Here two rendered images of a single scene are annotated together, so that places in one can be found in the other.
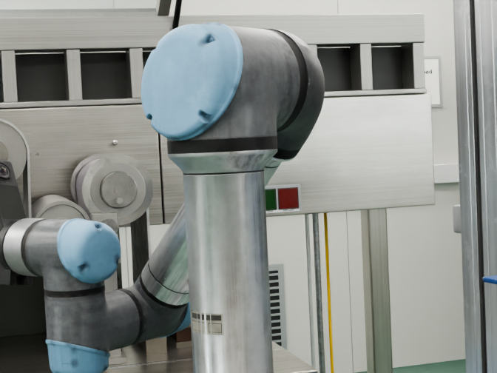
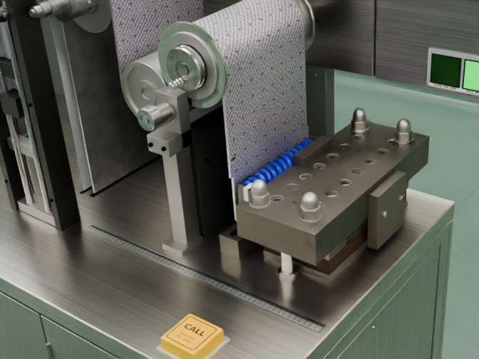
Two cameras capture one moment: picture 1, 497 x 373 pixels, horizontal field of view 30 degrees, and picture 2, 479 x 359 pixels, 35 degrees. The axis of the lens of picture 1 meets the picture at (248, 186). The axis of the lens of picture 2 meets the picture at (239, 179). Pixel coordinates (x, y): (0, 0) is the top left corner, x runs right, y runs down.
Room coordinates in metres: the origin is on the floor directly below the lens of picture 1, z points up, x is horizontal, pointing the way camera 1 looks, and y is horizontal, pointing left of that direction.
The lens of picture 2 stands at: (1.33, -0.74, 1.69)
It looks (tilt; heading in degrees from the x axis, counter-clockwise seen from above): 29 degrees down; 56
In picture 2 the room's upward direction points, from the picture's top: 4 degrees counter-clockwise
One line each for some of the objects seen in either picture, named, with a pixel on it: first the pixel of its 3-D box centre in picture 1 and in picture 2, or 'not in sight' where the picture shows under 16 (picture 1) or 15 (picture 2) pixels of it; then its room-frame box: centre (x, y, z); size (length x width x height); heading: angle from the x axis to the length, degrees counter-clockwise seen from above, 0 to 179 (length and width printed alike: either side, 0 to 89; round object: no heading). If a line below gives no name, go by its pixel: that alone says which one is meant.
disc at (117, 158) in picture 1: (117, 189); (191, 65); (1.93, 0.27, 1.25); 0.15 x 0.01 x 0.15; 106
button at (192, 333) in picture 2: not in sight; (192, 338); (1.75, 0.05, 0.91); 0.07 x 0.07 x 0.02; 16
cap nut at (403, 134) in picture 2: not in sight; (403, 129); (2.30, 0.14, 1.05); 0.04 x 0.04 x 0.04
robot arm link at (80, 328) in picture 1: (87, 327); not in sight; (1.17, 0.21, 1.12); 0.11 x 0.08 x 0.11; 140
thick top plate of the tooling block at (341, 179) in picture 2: not in sight; (338, 183); (2.14, 0.14, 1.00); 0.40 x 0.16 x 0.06; 16
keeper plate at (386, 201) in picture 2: not in sight; (388, 209); (2.18, 0.06, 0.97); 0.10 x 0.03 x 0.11; 16
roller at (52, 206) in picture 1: (57, 224); (192, 70); (2.02, 0.42, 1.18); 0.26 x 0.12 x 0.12; 16
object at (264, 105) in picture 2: (140, 232); (267, 105); (2.06, 0.25, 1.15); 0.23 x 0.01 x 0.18; 16
